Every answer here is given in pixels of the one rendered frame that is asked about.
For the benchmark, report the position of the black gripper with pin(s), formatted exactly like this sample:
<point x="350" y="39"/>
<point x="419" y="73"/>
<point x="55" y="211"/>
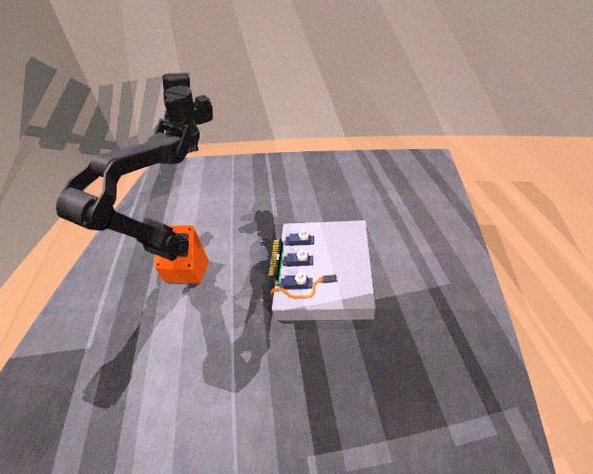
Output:
<point x="171" y="80"/>

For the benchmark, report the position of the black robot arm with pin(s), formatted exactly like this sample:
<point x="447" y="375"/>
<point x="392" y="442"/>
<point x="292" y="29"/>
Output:
<point x="97" y="213"/>

